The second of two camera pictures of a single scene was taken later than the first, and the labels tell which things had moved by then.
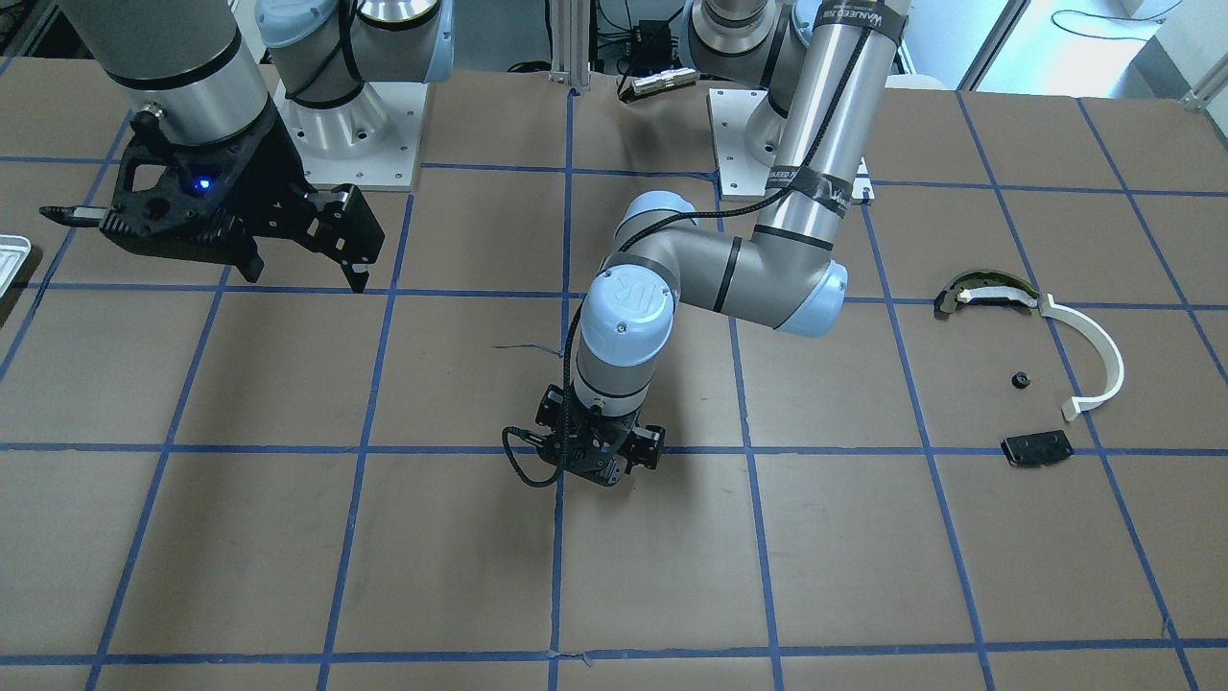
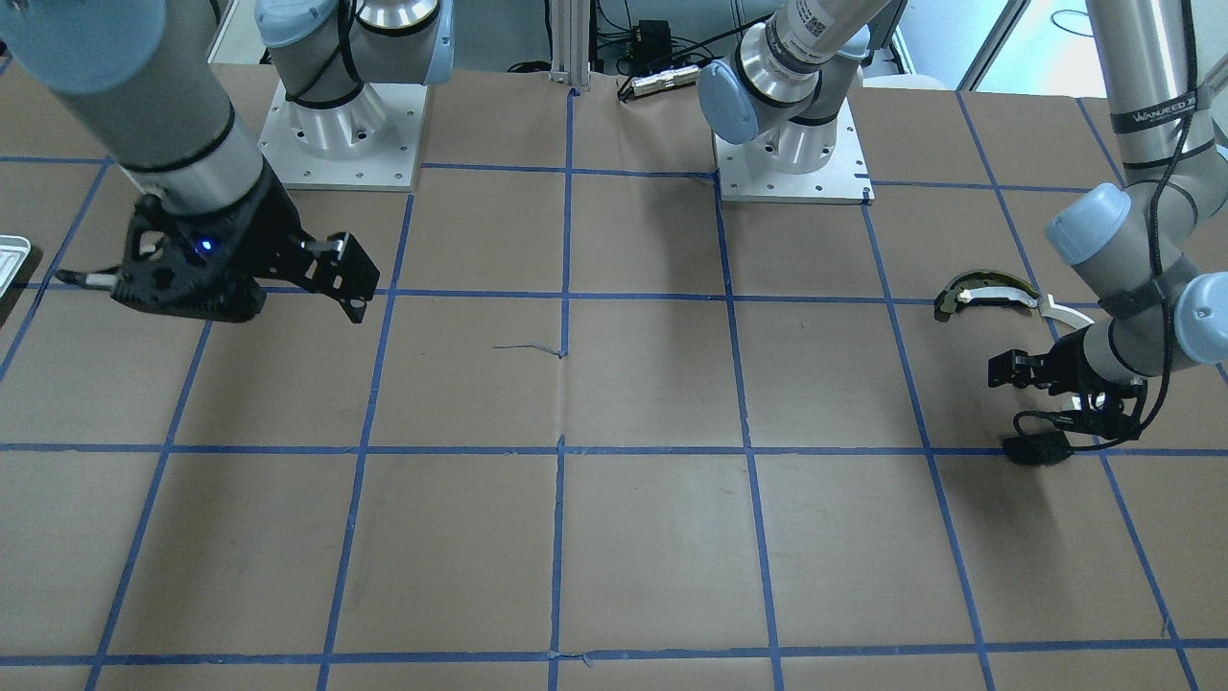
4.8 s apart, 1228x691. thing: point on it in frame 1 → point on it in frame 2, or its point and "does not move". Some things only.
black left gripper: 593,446 → 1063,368
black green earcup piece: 978,285 does not move
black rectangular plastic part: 1036,447 does not move
